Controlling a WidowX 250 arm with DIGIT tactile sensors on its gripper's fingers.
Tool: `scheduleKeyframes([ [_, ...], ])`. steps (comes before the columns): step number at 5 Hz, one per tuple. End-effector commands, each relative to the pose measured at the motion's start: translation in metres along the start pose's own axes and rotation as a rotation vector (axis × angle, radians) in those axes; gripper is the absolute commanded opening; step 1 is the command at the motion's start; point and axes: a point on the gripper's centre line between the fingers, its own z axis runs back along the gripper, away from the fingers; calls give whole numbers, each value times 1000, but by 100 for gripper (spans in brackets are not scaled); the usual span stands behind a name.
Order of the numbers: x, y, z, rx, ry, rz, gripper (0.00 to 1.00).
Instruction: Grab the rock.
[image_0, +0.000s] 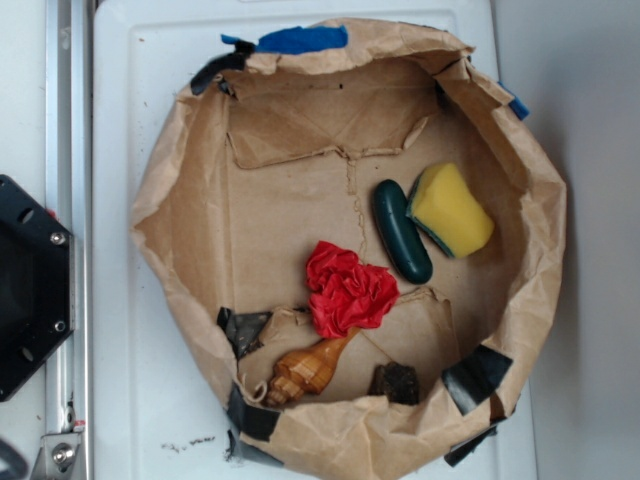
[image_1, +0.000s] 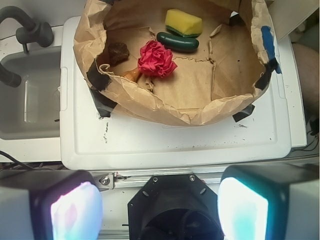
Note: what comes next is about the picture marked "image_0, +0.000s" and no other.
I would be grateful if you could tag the brown paper bag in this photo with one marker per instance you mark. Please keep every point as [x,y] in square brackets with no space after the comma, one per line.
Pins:
[251,171]

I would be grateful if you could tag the white plastic tray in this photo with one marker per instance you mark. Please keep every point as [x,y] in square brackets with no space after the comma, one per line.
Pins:
[154,415]

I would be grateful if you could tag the tan spiral seashell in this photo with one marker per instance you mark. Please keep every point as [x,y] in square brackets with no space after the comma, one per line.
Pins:
[306,371]

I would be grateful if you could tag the aluminium frame rail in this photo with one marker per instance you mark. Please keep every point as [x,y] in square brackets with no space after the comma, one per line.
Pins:
[68,193]

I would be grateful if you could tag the dark brown rock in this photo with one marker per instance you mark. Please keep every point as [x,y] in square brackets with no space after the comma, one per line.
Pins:
[397,382]

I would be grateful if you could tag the yellow green sponge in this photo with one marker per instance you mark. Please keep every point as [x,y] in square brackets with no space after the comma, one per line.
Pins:
[442,205]

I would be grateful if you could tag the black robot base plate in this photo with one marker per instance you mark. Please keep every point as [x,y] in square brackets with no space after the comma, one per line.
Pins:
[35,286]

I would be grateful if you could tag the metal corner bracket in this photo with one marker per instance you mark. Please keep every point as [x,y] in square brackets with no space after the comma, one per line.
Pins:
[60,457]

